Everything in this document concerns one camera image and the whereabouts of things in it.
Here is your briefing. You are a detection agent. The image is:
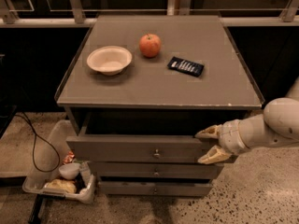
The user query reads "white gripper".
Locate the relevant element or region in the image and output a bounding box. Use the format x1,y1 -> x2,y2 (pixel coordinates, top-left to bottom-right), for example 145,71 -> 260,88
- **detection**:
195,119 -> 249,164

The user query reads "grey top drawer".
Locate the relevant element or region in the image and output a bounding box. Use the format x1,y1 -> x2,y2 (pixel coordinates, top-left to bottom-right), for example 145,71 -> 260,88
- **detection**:
67,108 -> 239,163

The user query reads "grey drawer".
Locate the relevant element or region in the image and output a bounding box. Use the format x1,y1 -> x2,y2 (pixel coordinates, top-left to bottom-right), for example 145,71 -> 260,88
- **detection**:
67,108 -> 239,163
98,181 -> 212,197
89,162 -> 223,179

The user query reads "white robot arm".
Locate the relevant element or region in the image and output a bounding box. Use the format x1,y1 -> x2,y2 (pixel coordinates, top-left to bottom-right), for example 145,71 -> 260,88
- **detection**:
195,78 -> 299,164

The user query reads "grey drawer cabinet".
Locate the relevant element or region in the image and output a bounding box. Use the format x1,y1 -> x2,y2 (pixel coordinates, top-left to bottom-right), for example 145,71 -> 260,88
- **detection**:
56,16 -> 263,185

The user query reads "grey middle drawer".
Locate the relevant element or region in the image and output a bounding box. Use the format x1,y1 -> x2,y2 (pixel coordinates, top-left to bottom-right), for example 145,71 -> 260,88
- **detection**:
89,162 -> 223,179

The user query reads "grey bottom drawer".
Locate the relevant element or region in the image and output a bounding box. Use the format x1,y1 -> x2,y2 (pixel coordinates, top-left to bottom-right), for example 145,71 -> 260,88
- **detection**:
98,181 -> 212,197

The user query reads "dark blue snack packet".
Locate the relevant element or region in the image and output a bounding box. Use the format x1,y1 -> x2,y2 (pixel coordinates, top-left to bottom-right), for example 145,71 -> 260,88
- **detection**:
167,57 -> 204,77

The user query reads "red apple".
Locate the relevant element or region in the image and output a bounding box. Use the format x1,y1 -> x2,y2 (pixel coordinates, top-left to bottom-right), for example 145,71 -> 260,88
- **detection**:
139,34 -> 162,58

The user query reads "white paper bowl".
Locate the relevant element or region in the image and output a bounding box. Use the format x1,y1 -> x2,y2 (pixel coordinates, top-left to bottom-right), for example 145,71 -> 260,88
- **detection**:
87,46 -> 132,76

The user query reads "red green snack packet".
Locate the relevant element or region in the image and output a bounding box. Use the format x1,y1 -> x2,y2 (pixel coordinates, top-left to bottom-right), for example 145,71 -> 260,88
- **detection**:
63,151 -> 75,164

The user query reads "small white cup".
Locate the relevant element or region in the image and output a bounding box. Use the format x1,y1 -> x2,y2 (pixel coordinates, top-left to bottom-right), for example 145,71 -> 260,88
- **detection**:
59,163 -> 80,180

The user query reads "yellow chip bag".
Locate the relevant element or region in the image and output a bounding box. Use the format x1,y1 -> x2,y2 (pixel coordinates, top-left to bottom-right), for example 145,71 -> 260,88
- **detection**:
45,179 -> 77,193

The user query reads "metal railing frame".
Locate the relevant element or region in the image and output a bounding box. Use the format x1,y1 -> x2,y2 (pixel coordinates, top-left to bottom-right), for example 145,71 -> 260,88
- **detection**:
0,0 -> 298,24

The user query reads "black cable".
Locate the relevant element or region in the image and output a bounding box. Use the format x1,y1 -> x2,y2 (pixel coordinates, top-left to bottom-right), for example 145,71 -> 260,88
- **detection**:
12,110 -> 62,173

